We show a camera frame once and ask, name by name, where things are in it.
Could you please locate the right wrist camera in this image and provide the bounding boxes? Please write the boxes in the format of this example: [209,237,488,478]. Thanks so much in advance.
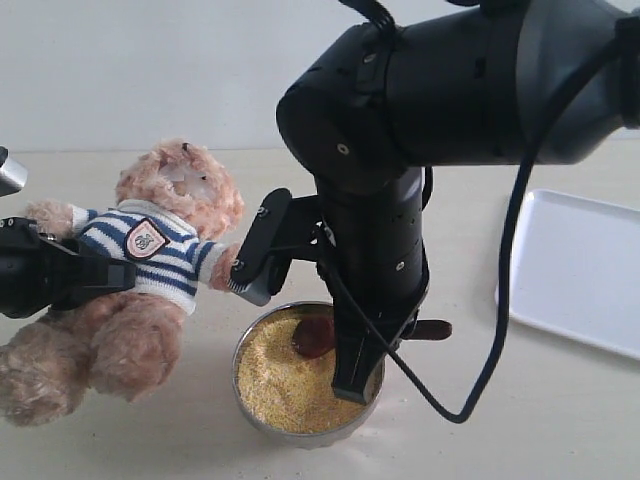
[228,188,321,307]

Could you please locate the steel bowl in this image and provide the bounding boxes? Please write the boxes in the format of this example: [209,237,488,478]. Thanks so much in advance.
[232,301,385,450]

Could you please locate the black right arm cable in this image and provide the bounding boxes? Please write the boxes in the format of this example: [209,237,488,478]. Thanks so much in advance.
[319,17,640,424]

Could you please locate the dark red wooden spoon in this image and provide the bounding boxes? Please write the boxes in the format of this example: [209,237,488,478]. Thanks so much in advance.
[291,316,453,359]

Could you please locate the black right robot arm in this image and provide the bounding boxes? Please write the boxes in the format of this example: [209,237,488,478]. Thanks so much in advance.
[276,1,639,404]

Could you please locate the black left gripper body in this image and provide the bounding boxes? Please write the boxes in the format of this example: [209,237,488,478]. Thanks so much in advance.
[1,217,80,318]

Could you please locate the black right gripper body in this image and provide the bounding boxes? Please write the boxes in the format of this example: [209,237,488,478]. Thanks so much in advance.
[316,168,431,340]

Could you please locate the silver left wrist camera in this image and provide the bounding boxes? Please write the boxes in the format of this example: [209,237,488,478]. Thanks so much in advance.
[0,146,29,197]

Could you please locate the white plastic tray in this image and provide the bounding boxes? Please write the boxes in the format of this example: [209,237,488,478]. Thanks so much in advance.
[509,189,639,359]

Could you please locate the tan teddy bear striped sweater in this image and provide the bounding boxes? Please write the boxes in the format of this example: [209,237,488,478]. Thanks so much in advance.
[1,138,244,427]

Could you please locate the yellow millet grains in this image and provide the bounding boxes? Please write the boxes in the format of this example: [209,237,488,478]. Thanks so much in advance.
[235,303,368,435]

